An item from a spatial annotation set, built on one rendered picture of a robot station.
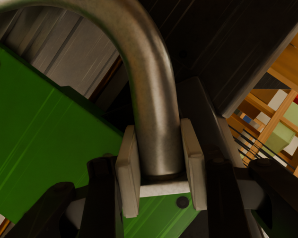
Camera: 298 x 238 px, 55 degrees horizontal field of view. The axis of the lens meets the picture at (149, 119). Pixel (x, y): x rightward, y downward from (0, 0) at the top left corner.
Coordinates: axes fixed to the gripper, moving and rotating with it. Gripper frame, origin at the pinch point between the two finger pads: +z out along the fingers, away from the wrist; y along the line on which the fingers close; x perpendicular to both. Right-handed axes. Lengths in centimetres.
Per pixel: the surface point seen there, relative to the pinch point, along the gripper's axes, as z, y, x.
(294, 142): 780, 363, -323
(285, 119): 299, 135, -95
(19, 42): 7.6, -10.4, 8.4
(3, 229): 16.0, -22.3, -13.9
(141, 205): 3.7, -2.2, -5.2
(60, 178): 4.2, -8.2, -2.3
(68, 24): 40.7, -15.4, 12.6
